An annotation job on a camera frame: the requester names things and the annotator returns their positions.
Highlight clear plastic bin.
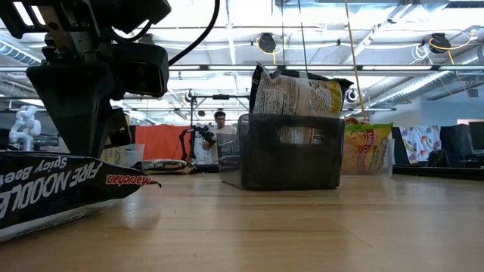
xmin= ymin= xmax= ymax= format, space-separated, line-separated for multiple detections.
xmin=340 ymin=122 xmax=396 ymax=178
xmin=100 ymin=143 xmax=145 ymax=168

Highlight black distant leader arms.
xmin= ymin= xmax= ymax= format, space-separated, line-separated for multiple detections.
xmin=178 ymin=124 xmax=217 ymax=162

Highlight person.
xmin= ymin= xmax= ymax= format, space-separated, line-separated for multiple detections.
xmin=200 ymin=110 xmax=238 ymax=165

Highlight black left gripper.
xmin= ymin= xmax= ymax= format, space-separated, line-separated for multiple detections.
xmin=0 ymin=0 xmax=133 ymax=158

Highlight black aluminium table frame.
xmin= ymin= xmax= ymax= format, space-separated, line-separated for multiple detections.
xmin=194 ymin=164 xmax=484 ymax=181

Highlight black fire noodle pack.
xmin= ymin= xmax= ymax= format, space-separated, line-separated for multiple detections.
xmin=0 ymin=150 xmax=163 ymax=243
xmin=249 ymin=62 xmax=355 ymax=145
xmin=132 ymin=158 xmax=197 ymax=175

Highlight green lime chili noodle pack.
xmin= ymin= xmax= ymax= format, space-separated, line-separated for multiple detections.
xmin=342 ymin=122 xmax=394 ymax=175

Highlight yellow hanging cable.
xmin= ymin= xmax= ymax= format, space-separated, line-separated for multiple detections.
xmin=343 ymin=0 xmax=368 ymax=122

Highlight red partition screen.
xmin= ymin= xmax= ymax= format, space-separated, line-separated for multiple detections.
xmin=134 ymin=124 xmax=189 ymax=160

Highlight black partition panel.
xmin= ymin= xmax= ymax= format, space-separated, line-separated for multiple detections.
xmin=440 ymin=120 xmax=484 ymax=167

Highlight black rig frame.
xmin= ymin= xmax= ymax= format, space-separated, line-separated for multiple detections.
xmin=190 ymin=94 xmax=252 ymax=122

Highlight black ceiling cable reel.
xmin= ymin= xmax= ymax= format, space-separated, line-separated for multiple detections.
xmin=258 ymin=32 xmax=277 ymax=54
xmin=429 ymin=32 xmax=476 ymax=54

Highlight floral patterned cloth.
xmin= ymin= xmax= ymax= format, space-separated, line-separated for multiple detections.
xmin=399 ymin=125 xmax=442 ymax=157

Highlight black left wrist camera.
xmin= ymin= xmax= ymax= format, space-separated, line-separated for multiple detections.
xmin=111 ymin=42 xmax=170 ymax=97

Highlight dark grey plastic bin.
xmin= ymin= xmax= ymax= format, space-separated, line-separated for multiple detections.
xmin=219 ymin=113 xmax=346 ymax=191

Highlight silver ventilation duct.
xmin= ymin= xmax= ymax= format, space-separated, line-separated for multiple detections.
xmin=368 ymin=70 xmax=472 ymax=109

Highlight black hanging cable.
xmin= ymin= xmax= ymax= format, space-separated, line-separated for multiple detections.
xmin=297 ymin=0 xmax=309 ymax=73

